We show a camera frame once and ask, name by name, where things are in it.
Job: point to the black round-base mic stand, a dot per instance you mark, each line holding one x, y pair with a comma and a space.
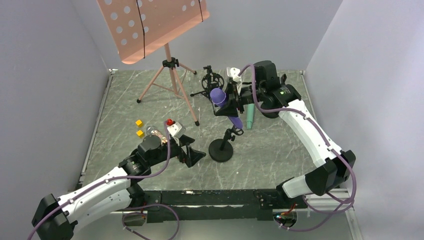
221, 150

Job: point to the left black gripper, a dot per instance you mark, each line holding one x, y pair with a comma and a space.
183, 151

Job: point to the purple microphone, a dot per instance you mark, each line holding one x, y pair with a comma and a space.
222, 106

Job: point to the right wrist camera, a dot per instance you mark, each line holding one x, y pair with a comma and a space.
233, 73

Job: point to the yellow cube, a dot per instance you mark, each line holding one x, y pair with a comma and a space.
140, 133
139, 123

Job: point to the teal microphone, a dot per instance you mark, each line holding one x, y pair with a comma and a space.
250, 115

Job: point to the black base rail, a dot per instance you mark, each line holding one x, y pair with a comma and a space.
193, 205

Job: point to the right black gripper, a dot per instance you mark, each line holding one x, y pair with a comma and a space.
234, 100

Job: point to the glitter silver microphone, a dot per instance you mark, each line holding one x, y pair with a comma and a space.
153, 130

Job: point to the pink music stand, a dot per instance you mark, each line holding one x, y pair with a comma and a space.
140, 27

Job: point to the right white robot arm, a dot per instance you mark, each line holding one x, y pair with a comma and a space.
274, 98

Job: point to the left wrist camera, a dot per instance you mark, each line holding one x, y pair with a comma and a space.
175, 128

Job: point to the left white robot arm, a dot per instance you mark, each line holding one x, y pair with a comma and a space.
59, 218

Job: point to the black tripod shock mount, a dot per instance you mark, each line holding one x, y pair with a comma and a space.
210, 81

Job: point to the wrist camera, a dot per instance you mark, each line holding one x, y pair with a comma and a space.
233, 73
175, 128

